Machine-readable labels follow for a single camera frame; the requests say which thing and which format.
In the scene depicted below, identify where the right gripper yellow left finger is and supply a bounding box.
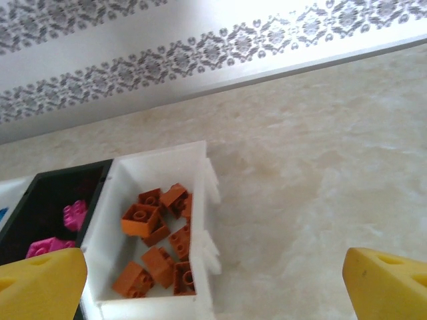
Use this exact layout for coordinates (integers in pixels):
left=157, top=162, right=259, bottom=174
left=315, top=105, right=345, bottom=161
left=0, top=248, right=88, bottom=320

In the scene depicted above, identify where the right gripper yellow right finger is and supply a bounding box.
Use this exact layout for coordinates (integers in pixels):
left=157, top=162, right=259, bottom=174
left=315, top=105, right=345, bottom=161
left=343, top=247, right=427, bottom=320

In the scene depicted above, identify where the pink lego brick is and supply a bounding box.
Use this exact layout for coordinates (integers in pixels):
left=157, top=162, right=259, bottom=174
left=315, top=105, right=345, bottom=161
left=62, top=199, right=89, bottom=233
left=49, top=239, right=77, bottom=251
left=25, top=237, right=64, bottom=259

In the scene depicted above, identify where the white plastic bin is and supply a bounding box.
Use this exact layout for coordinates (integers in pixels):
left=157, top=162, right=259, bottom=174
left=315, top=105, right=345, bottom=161
left=79, top=139, right=223, bottom=320

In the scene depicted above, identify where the black plastic bin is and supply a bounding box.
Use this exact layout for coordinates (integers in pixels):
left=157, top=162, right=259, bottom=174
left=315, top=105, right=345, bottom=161
left=0, top=159, right=116, bottom=320

